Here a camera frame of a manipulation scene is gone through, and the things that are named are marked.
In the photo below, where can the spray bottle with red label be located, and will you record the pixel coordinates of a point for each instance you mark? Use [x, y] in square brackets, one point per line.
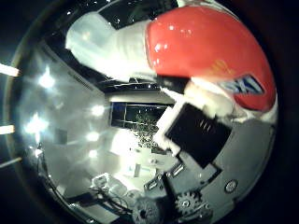
[202, 46]

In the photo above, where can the green potted plant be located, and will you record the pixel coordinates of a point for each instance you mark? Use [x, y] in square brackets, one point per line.
[145, 130]

